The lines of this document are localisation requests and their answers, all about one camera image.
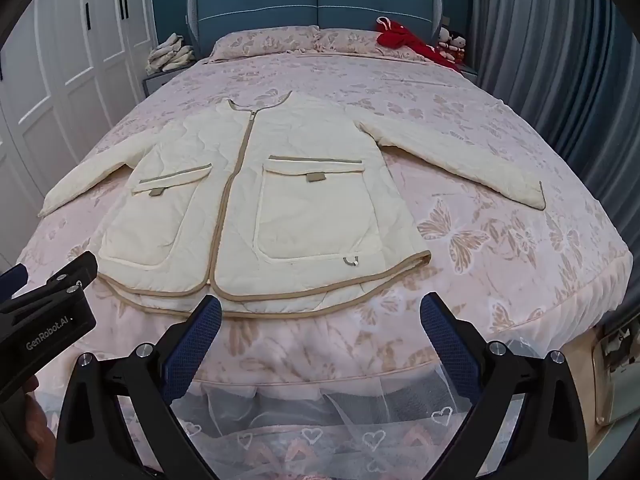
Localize pink floral pillow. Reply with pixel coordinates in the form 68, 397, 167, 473
209, 25, 321, 61
315, 27, 431, 58

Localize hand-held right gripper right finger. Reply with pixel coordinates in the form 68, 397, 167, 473
420, 292, 588, 480

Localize cream quilted jacket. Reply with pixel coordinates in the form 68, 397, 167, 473
37, 91, 547, 320

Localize person's left hand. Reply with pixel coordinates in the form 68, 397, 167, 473
20, 374, 60, 461

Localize white lace bed skirt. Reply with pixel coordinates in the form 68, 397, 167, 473
30, 360, 551, 480

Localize grey curtain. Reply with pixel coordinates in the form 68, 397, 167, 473
470, 0, 640, 241

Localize folded cream clothes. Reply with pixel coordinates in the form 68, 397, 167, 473
145, 32, 196, 73

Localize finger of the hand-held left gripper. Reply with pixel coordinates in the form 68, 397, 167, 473
0, 251, 98, 313

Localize blue padded headboard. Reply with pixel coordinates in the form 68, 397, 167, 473
186, 0, 443, 58

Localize red garment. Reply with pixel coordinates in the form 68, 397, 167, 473
375, 16, 461, 72

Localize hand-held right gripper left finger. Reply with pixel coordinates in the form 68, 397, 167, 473
56, 295, 223, 480

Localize white wardrobe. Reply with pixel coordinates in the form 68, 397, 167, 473
0, 0, 161, 271

